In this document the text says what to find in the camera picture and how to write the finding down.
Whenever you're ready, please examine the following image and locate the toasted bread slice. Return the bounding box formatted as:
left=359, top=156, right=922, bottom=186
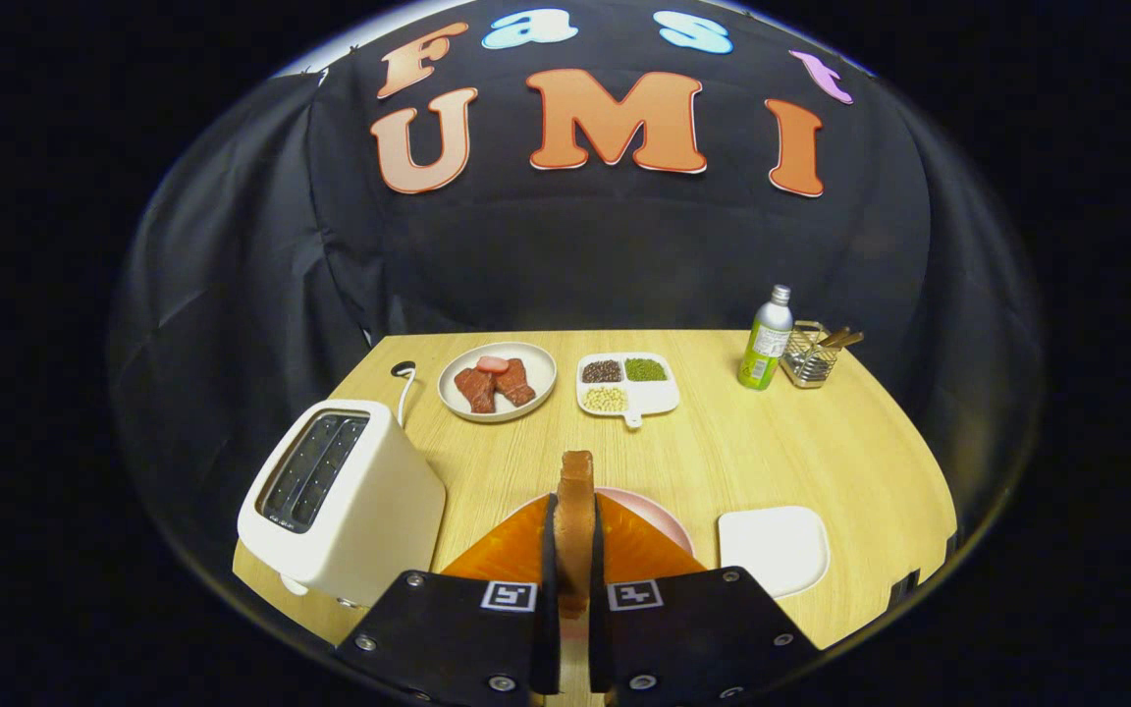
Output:
left=556, top=451, right=598, bottom=620

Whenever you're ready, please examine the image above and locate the white square plate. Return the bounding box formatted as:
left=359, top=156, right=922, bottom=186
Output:
left=718, top=506, right=832, bottom=600

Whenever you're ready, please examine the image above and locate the grey round plate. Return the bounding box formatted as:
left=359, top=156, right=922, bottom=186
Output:
left=437, top=341, right=559, bottom=424

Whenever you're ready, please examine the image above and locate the brown meat piece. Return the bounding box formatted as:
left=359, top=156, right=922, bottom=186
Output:
left=493, top=358, right=537, bottom=408
left=454, top=367, right=498, bottom=414

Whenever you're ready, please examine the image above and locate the green label bottle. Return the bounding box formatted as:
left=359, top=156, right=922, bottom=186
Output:
left=737, top=285, right=794, bottom=392

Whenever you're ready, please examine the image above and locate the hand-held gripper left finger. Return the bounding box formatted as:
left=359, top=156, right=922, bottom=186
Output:
left=333, top=494, right=563, bottom=702

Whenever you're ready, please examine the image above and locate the metal wire basket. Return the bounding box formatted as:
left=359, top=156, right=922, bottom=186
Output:
left=780, top=320, right=841, bottom=390

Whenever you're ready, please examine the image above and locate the white divided tray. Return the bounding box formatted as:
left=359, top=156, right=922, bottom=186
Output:
left=576, top=353, right=681, bottom=430

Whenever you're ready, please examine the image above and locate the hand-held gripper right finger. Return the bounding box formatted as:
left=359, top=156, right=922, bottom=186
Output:
left=589, top=496, right=822, bottom=703

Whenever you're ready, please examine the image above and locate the pink round plate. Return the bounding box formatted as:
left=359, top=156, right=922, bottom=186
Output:
left=502, top=487, right=696, bottom=561

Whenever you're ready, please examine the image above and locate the white toaster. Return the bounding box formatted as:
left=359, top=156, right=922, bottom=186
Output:
left=237, top=399, right=448, bottom=610

